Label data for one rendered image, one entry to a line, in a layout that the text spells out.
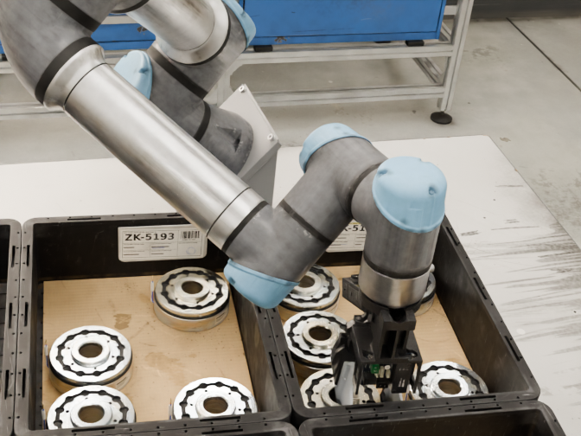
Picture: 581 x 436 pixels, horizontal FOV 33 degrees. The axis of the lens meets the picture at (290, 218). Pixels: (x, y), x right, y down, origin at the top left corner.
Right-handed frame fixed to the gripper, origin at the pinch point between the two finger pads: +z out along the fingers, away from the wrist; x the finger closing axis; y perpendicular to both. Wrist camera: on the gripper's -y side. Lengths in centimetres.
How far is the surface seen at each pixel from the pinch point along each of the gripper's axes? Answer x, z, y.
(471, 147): 40, 15, -86
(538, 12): 148, 83, -316
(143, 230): -27.5, -6.2, -27.1
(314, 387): -6.2, -1.1, -1.5
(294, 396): -10.3, -7.9, 6.6
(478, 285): 16.9, -7.7, -13.3
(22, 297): -41.9, -7.9, -11.1
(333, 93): 36, 71, -212
